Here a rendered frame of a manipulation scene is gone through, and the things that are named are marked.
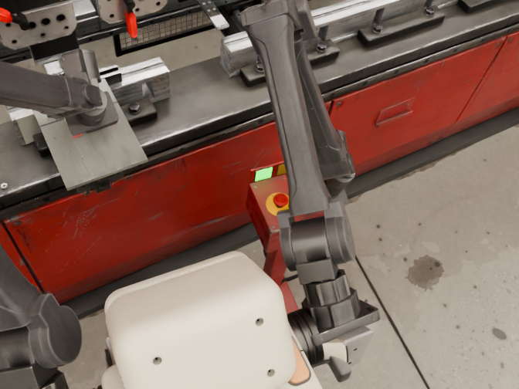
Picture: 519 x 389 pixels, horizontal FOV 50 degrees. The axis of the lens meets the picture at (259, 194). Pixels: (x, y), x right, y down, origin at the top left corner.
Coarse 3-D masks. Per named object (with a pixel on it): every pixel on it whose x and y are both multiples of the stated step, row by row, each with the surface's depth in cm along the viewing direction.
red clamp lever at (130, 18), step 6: (126, 0) 111; (132, 0) 111; (132, 6) 112; (126, 12) 114; (132, 12) 114; (126, 18) 115; (132, 18) 114; (132, 24) 116; (132, 30) 117; (132, 36) 118
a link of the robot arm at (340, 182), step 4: (344, 176) 124; (348, 176) 125; (352, 176) 125; (328, 180) 128; (332, 180) 126; (336, 180) 125; (340, 180) 125; (344, 180) 125; (348, 180) 125; (328, 184) 129; (332, 184) 128; (336, 184) 127; (340, 184) 126; (344, 184) 127; (336, 188) 129; (340, 188) 129
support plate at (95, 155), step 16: (112, 96) 130; (48, 128) 123; (64, 128) 123; (112, 128) 125; (128, 128) 125; (48, 144) 121; (64, 144) 121; (80, 144) 121; (96, 144) 122; (112, 144) 122; (128, 144) 123; (64, 160) 119; (80, 160) 119; (96, 160) 120; (112, 160) 120; (128, 160) 120; (144, 160) 121; (64, 176) 117; (80, 176) 117; (96, 176) 117
